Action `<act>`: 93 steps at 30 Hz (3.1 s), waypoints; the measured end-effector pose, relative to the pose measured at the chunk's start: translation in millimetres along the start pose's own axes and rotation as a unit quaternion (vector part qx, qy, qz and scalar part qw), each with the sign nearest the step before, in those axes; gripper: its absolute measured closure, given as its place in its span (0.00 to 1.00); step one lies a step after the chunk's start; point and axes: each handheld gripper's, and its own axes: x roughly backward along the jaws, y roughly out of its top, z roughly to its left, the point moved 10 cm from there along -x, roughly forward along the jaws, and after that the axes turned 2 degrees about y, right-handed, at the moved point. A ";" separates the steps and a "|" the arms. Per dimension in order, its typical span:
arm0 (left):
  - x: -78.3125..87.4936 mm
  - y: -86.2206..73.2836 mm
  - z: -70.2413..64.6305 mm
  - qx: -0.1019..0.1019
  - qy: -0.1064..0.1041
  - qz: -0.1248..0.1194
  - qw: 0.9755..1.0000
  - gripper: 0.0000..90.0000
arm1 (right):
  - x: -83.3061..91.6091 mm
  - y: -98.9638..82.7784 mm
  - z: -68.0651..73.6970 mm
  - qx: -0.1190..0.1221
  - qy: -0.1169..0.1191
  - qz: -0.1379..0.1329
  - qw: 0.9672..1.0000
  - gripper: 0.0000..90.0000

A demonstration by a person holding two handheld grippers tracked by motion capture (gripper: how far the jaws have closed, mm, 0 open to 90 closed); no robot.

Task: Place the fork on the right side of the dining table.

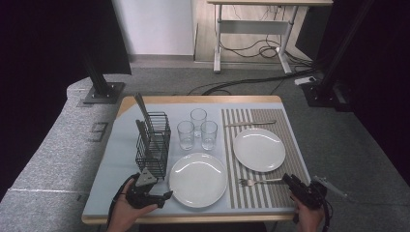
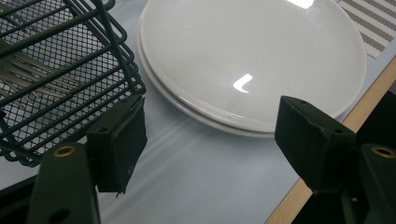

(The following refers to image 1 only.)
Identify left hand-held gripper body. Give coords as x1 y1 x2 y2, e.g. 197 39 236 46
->
125 167 161 210

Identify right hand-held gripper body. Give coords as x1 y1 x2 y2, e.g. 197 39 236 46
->
293 175 349 211

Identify black wire cutlery basket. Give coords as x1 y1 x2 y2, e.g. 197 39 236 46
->
134 111 172 181

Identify white round plate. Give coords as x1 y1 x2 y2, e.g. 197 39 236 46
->
232 128 287 173
168 152 229 209

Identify person's left hand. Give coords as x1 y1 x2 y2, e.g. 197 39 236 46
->
106 178 160 231

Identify person's right hand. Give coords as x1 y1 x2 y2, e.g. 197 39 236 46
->
290 194 325 232

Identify striped grey placemat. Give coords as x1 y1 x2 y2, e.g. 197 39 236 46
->
220 108 320 210

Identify light blue table mat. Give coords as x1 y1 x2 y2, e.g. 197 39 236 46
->
84 101 323 218

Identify short silver cutlery piece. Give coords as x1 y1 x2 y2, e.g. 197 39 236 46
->
135 119 152 160

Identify clear drinking glass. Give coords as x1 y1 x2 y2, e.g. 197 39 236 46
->
190 108 208 138
200 120 220 152
176 120 196 152

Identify long silver cutlery piece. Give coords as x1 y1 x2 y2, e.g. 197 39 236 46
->
133 92 155 138

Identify white power strip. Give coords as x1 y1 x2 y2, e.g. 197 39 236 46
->
294 75 318 87

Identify black curtain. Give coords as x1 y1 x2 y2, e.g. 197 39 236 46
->
295 0 410 178

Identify white standing desk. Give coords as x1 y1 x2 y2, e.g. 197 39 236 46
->
207 0 335 74

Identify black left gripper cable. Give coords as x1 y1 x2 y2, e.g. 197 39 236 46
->
106 172 140 226

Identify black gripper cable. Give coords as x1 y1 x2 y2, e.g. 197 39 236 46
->
106 172 140 226
320 198 334 232

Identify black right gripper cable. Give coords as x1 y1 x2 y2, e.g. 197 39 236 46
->
320 198 334 232

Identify black floor cable bundle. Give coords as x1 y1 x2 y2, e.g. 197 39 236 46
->
187 66 320 97

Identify black stand with base plate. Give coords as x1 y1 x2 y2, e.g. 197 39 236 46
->
81 47 127 105

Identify black metal frame stand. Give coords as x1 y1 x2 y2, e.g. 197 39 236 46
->
303 0 377 112

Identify tangled cables under desk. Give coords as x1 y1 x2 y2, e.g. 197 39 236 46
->
219 5 315 67

